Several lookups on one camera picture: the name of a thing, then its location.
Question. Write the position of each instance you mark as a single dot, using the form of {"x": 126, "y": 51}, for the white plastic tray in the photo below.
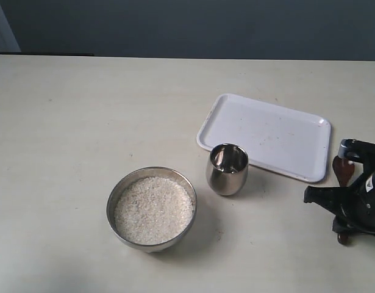
{"x": 278, "y": 139}

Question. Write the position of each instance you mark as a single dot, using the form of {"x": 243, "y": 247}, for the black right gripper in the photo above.
{"x": 354, "y": 206}

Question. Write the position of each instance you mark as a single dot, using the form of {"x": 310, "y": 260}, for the stainless steel cup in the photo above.
{"x": 227, "y": 169}

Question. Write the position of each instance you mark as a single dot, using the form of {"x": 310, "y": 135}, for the steel bowl of rice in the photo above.
{"x": 152, "y": 208}

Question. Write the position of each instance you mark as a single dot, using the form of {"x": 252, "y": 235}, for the brown wooden spoon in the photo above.
{"x": 344, "y": 171}

